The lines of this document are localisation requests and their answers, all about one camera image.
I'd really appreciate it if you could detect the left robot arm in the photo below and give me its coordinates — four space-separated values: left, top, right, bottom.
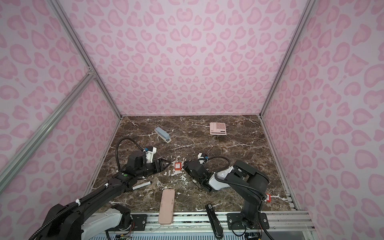
30 151 172 240

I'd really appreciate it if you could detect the pink pencil case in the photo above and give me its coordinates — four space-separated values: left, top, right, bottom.
158 189 175 225

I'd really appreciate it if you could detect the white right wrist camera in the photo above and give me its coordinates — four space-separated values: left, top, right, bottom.
198 153 209 165

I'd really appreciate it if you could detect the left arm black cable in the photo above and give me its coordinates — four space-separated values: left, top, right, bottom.
115 137 145 172

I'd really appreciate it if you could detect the red key tag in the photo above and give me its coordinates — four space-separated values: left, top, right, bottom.
265 194 271 203
174 162 182 171

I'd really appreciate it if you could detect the pink desk calculator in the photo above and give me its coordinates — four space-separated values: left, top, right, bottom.
210 123 227 136

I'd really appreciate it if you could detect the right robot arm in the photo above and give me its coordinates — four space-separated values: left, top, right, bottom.
183 156 270 229

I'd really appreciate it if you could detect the grey blue stapler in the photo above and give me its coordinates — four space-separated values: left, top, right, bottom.
155 127 172 143

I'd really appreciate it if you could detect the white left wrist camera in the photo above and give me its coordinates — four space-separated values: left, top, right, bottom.
143 147 157 164

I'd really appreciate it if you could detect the black stapler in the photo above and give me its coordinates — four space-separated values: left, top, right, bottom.
205 204 224 240

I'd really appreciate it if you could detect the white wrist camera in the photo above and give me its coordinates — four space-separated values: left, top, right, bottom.
143 147 157 164
198 153 209 165

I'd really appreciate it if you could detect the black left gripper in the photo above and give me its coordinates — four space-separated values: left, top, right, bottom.
136 157 172 179

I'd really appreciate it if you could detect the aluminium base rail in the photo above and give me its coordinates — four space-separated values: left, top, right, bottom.
98 209 316 240

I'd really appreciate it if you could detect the black white marker pen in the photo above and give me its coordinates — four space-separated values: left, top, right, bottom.
132 181 152 191

